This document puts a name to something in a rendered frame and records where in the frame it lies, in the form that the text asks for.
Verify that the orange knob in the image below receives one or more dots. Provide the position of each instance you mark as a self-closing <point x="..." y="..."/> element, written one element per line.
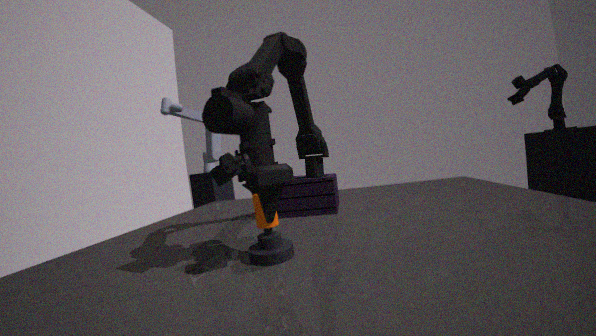
<point x="259" y="215"/>

